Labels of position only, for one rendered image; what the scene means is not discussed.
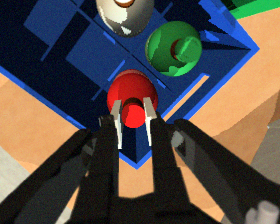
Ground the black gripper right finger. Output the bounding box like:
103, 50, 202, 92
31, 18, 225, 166
143, 97, 280, 224

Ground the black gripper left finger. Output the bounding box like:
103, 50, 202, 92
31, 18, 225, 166
0, 100, 124, 224

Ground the blue crate with dividers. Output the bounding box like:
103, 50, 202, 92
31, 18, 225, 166
0, 0, 236, 132

